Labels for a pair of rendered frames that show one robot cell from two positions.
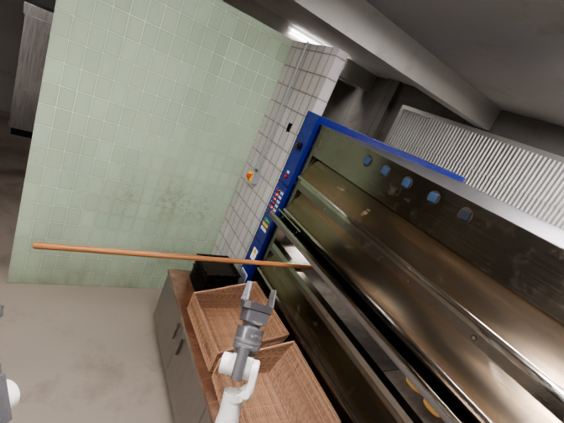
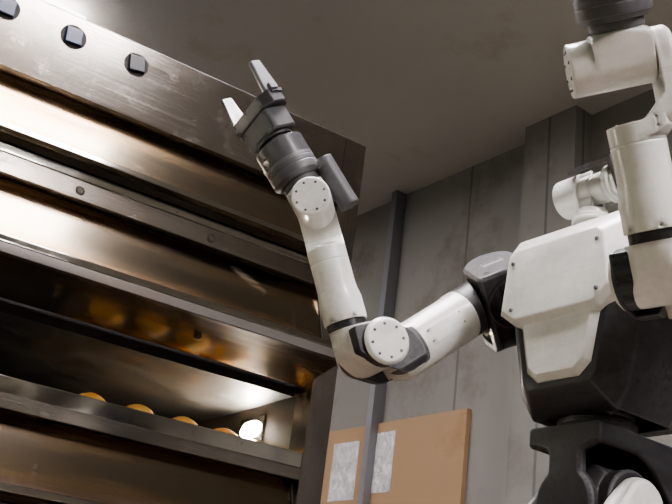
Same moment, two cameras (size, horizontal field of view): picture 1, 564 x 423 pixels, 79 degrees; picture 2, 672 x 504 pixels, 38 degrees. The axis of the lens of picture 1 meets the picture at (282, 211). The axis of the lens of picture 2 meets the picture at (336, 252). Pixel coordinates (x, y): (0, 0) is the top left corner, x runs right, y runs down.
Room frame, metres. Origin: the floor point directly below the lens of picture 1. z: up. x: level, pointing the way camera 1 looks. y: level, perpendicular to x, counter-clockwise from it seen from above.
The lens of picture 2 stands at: (0.70, 1.39, 0.68)
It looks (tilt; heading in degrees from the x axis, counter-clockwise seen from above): 23 degrees up; 275
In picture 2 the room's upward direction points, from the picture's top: 8 degrees clockwise
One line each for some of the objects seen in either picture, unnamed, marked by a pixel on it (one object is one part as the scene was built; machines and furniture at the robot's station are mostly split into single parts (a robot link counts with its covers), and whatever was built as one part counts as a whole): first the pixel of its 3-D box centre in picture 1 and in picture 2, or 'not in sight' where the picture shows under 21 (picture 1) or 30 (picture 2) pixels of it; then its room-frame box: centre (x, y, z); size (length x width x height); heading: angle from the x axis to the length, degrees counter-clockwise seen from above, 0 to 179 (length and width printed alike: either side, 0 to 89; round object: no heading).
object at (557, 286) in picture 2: not in sight; (614, 325); (0.38, -0.08, 1.23); 0.34 x 0.30 x 0.36; 130
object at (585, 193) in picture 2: not in sight; (589, 198); (0.43, -0.05, 1.44); 0.10 x 0.07 x 0.09; 130
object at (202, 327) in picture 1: (235, 321); not in sight; (1.97, -0.01, 0.72); 0.56 x 0.49 x 0.28; 37
